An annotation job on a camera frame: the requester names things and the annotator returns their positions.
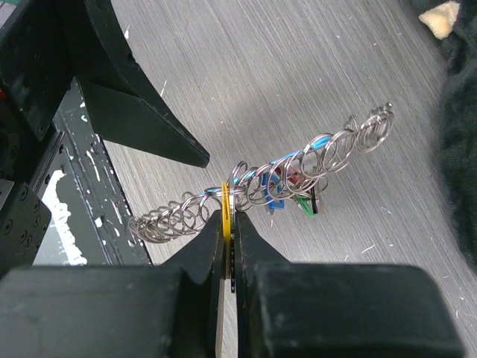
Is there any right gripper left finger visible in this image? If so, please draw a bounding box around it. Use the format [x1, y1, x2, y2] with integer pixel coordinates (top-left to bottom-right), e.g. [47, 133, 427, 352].
[1, 212, 223, 357]

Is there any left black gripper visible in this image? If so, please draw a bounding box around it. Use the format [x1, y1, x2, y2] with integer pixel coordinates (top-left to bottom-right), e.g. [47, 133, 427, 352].
[0, 0, 168, 141]

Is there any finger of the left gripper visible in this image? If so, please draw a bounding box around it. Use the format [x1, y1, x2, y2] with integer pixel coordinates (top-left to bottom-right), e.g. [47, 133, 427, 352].
[81, 82, 209, 168]

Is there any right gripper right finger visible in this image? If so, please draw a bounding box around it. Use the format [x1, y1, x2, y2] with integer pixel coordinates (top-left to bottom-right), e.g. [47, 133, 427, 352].
[235, 213, 465, 357]

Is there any yellow tagged key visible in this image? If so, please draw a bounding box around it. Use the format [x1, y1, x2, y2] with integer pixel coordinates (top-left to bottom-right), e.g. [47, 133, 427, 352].
[221, 175, 236, 293]

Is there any green tagged key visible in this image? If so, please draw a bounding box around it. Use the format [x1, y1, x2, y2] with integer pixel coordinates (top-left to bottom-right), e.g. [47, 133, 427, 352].
[294, 190, 321, 218]

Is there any red tagged key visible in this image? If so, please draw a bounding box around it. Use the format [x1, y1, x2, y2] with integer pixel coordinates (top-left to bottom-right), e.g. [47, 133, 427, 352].
[275, 167, 303, 189]

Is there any blue tagged key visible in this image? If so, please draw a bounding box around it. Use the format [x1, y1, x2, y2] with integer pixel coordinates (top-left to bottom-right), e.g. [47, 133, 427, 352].
[262, 174, 285, 216]

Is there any black floral plush pillow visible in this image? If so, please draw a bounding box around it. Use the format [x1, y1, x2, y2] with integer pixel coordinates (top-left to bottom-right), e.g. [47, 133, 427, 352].
[409, 1, 476, 267]

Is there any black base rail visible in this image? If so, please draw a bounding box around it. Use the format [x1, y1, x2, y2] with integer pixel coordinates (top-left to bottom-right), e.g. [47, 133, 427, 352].
[0, 78, 154, 275]

